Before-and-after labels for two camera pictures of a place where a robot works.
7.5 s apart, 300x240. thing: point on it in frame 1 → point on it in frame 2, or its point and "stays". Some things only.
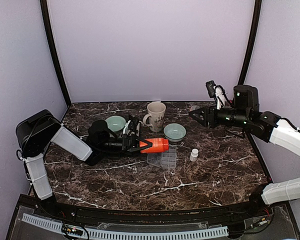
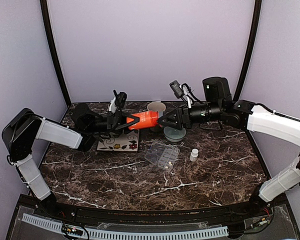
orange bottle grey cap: (159, 145) → (147, 120)
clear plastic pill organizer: (167, 160) stays
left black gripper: (130, 143) → (114, 120)
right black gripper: (207, 115) → (184, 118)
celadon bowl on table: (176, 132) stays
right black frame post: (253, 41) stays
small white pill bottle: (194, 155) stays
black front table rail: (237, 212) stays
